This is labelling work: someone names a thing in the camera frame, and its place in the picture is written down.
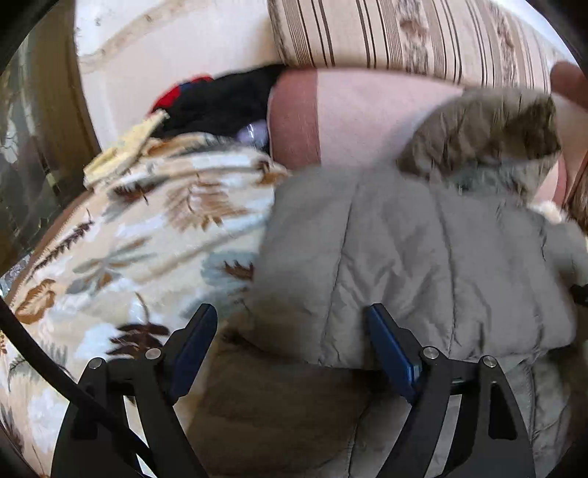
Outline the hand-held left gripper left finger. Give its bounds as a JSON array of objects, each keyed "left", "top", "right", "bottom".
[{"left": 50, "top": 303, "right": 219, "bottom": 478}]

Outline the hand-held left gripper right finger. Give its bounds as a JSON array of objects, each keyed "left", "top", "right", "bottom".
[{"left": 365, "top": 303, "right": 536, "bottom": 478}]

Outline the grey quilted fur-hood jacket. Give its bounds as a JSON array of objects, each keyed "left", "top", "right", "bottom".
[{"left": 188, "top": 87, "right": 588, "bottom": 478}]

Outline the leaf-print fleece blanket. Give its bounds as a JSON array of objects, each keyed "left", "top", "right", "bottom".
[{"left": 0, "top": 133, "right": 295, "bottom": 478}]

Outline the pale yellow cloth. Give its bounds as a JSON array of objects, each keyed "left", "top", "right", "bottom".
[{"left": 83, "top": 109, "right": 169, "bottom": 187}]

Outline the black and red clothing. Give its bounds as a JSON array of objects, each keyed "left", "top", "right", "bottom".
[{"left": 147, "top": 64, "right": 286, "bottom": 143}]

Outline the wooden glass-door cabinet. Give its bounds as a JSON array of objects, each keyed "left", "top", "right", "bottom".
[{"left": 0, "top": 28, "right": 103, "bottom": 277}]

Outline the striped beige sofa cushion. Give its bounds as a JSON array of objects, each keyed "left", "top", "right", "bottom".
[{"left": 266, "top": 0, "right": 580, "bottom": 88}]

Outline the black cable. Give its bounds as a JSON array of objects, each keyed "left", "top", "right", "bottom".
[{"left": 0, "top": 299, "right": 154, "bottom": 478}]

